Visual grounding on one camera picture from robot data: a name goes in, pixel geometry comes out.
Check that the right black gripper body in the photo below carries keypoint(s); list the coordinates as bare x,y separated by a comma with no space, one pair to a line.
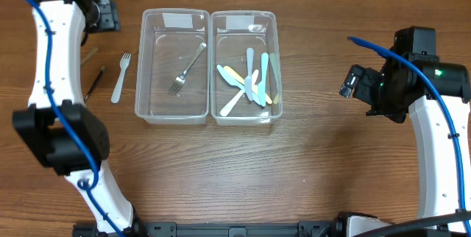
370,90

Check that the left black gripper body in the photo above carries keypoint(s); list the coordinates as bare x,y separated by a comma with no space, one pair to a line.
107,18

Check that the pale green plastic knife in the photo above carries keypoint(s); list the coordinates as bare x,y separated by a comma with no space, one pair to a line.
276,76

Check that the metal fork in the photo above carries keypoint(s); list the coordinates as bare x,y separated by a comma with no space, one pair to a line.
180,80

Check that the teal plastic knife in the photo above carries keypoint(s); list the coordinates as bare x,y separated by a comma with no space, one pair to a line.
262,83

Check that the yellow plastic knife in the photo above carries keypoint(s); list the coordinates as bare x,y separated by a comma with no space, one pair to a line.
238,78

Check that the light blue plastic knife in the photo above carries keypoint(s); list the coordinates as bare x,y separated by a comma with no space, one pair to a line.
248,78

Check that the white plastic knife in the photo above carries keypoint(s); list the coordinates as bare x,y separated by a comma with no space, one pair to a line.
229,79
231,104

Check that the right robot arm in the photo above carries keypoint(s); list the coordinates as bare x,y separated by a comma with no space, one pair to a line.
414,84

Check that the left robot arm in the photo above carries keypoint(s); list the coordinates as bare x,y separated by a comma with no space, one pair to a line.
57,126

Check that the left clear plastic container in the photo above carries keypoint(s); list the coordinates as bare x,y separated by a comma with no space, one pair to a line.
169,39

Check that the clear plastic container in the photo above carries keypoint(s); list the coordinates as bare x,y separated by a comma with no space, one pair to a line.
169,39
231,33

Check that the right clear plastic container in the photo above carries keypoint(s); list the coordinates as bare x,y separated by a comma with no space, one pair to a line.
231,33

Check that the white plastic knife in container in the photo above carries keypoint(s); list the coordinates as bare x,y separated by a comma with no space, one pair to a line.
231,104

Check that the white plastic fork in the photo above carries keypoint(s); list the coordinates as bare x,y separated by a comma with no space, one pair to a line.
124,64

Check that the black plastic utensil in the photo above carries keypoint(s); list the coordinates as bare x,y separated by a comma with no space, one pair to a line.
95,83

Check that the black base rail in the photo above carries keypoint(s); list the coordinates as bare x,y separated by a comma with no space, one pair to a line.
206,229

